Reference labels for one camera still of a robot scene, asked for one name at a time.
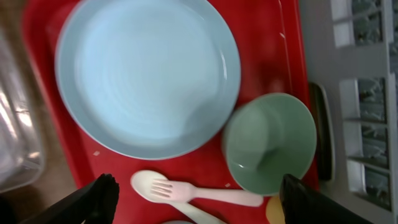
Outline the clear plastic waste bin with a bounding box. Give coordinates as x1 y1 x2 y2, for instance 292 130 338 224
1 27 45 193

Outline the light blue plate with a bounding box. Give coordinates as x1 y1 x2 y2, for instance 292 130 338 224
55 0 241 160

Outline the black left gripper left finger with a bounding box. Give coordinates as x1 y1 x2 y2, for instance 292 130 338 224
23 174 119 224

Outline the white plastic spoon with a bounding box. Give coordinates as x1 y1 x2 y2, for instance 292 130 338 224
130 170 226 224

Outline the white plastic fork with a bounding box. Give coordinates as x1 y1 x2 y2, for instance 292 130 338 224
150 179 264 207

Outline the yellow plastic cup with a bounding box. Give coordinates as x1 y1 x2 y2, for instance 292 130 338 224
266 196 285 224

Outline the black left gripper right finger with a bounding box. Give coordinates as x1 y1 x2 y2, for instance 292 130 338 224
279 174 371 224

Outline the mint green bowl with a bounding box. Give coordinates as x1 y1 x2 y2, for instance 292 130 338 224
222 93 317 196

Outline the red plastic tray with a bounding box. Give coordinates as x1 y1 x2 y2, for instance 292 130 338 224
21 0 310 223

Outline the grey dishwasher rack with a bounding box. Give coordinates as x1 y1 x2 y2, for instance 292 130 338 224
298 0 397 223

